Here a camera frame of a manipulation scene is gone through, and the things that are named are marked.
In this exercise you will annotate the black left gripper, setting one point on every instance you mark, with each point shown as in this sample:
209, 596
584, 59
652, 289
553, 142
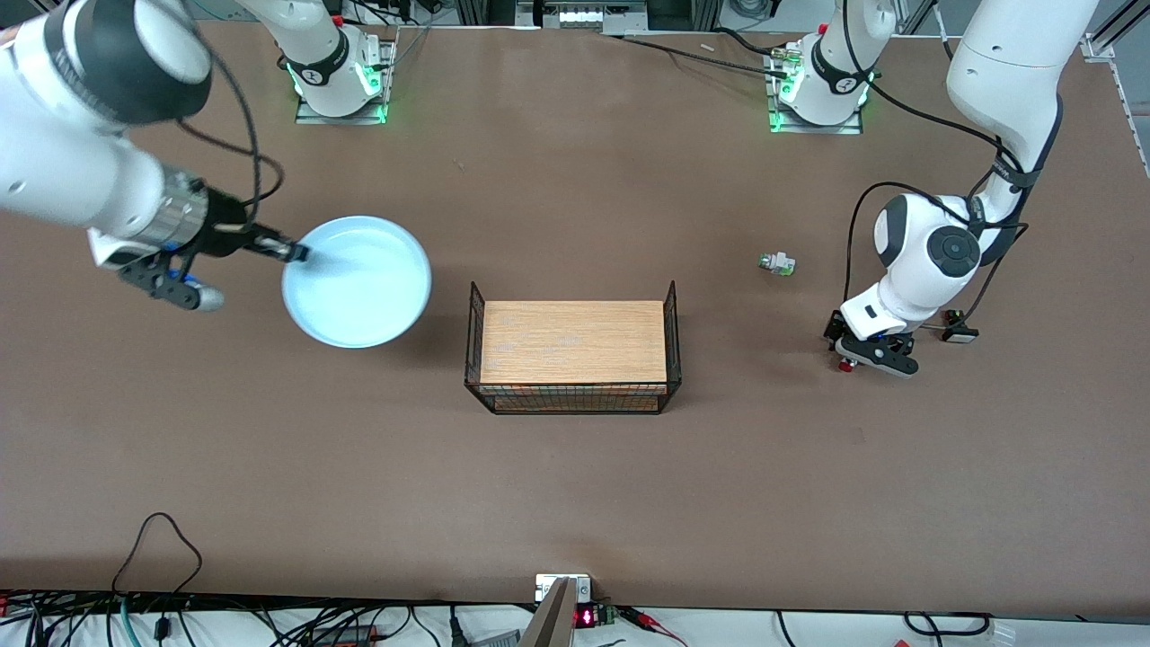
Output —
833, 329

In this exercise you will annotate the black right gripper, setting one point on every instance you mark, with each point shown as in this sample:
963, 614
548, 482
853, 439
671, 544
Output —
223, 235

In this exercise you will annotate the light blue plate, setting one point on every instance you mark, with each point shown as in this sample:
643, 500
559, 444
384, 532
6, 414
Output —
359, 283

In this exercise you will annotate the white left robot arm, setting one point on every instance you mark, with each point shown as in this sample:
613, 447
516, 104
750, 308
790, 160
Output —
1006, 72

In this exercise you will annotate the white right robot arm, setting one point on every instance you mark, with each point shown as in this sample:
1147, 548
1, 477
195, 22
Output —
54, 171

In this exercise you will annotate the green push button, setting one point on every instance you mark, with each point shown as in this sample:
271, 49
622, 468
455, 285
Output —
778, 264

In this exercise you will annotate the black white push button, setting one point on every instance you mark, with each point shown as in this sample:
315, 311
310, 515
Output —
961, 332

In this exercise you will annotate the red LED display module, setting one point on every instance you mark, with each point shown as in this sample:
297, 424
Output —
593, 616

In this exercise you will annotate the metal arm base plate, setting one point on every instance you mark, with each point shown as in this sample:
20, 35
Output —
384, 81
778, 121

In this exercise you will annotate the aluminium frame profile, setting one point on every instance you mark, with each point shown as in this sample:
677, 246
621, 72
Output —
584, 13

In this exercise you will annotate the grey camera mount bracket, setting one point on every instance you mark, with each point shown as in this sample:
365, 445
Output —
559, 611

